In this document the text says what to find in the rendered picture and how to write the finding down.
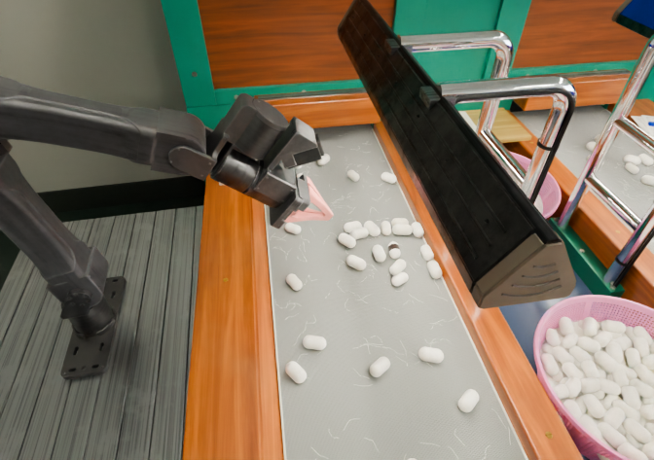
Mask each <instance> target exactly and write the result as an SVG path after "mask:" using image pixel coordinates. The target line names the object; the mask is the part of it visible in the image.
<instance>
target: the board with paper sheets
mask: <svg viewBox="0 0 654 460"><path fill-rule="evenodd" d="M465 112H466V114H467V115H468V116H469V118H470V119H471V120H472V122H473V123H474V124H475V126H477V123H478V120H479V117H480V113H481V110H468V111H465ZM491 131H492V132H493V134H494V135H495V136H496V137H497V138H498V139H499V141H500V142H501V143H508V142H518V141H528V140H530V139H531V135H530V134H529V133H528V132H527V131H526V130H525V129H524V128H523V127H522V126H521V125H520V124H519V123H518V122H517V121H516V120H515V119H514V118H513V117H512V116H511V115H510V114H509V113H508V112H507V111H506V110H505V109H504V108H498V109H497V112H496V116H495V119H494V123H493V126H492V129H491Z"/></svg>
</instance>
